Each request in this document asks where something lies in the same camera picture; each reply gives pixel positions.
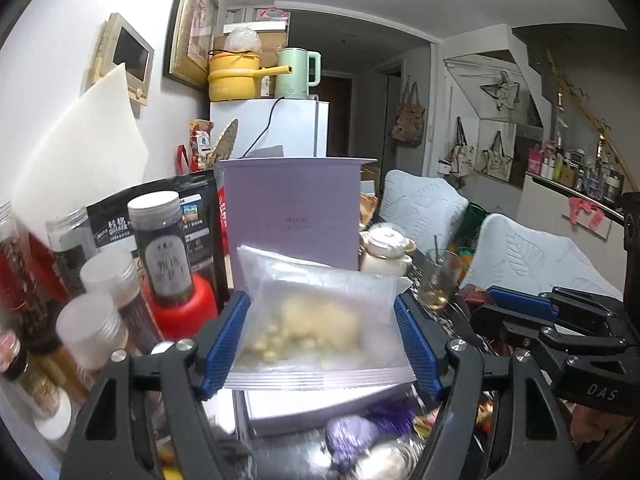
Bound cream tote bag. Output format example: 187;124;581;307
479;130;514;182
446;117;476;179

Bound cardboard box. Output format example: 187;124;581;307
212;21;290;99

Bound orange printed snack bag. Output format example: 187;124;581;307
187;118;216;171

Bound brown patterned tote bag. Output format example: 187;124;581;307
389;79;429;149

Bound cluster of lidded plastic jars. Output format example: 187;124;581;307
0;191;197;442

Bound clear glass cup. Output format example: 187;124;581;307
417;235;464;312

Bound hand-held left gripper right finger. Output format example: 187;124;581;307
393;291;576;480

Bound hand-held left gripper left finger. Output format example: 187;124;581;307
59;291;252;480

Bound yellow bamboo pole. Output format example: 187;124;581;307
545;50;640;187

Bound silver foil packet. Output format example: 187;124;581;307
369;442;427;480

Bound lilac gift box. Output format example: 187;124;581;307
218;157;417;438

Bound green orange bag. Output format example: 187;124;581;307
449;204;489;282

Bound red canister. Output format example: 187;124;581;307
149;272;220;344

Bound white fridge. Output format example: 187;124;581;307
209;99;331;162

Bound white foam board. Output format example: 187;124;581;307
12;62;151;242

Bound woven straw fan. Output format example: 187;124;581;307
214;118;240;162

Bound black power cable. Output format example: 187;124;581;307
242;97;281;159

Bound dark brown door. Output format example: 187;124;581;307
320;74;354;157

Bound pale green kettle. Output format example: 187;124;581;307
274;49;322;101

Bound black oats pouch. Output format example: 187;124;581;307
87;170;224;302

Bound cream ceramic lidded jar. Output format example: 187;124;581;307
358;222;417;277

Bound beige wall intercom panel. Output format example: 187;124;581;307
87;12;155;107

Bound row of cosmetic bottles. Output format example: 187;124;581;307
525;135;626;202

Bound white stair cabinet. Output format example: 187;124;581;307
442;52;547;187

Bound pink cloth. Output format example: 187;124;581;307
562;196;612;237

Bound lilac sachet purple tassel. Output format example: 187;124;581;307
324;399;417;467

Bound clear zip bag pale beans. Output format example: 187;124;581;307
223;244;419;391

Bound white plastic bag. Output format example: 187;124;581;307
223;26;262;54

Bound star wall decoration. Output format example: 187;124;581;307
479;72;521;112

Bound maroon foil packet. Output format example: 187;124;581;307
457;284;499;312

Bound yellow pot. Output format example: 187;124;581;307
207;50;294;102

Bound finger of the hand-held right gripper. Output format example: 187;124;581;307
470;305;631;361
486;285;623;331

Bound framed picture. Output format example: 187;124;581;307
163;0;221;92

